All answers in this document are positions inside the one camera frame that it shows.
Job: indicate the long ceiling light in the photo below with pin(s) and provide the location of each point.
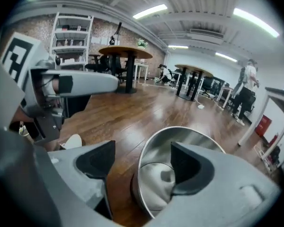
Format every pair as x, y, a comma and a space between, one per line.
150, 11
226, 56
178, 46
255, 20

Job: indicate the red box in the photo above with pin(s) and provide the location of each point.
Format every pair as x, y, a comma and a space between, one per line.
263, 125

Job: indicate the white shelf unit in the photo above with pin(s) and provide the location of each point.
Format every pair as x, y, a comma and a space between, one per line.
71, 33

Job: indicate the black cabinet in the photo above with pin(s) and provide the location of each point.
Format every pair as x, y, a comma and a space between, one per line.
75, 105

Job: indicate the black office chair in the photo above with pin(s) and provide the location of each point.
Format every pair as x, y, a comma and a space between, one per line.
101, 64
207, 85

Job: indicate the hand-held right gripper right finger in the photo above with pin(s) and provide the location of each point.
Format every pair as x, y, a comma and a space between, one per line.
215, 197

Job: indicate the round wooden table black legs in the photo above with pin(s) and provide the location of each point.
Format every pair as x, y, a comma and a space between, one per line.
194, 69
125, 51

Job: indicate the white frame desk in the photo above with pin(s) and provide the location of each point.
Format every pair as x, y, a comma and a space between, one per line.
279, 93

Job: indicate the potted green plant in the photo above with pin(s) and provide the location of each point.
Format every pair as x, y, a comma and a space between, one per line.
142, 44

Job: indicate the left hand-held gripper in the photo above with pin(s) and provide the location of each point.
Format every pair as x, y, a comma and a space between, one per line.
35, 53

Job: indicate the black desk lamp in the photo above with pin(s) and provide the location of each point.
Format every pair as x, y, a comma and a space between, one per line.
112, 41

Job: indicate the white power strip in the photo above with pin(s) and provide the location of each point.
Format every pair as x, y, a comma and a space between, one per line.
201, 106

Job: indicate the stainless steel wastebasket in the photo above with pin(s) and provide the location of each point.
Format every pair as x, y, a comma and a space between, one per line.
156, 150

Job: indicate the small white table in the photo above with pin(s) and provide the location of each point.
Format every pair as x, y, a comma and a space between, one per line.
142, 64

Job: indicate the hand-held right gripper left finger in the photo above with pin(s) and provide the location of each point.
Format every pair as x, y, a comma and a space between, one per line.
97, 157

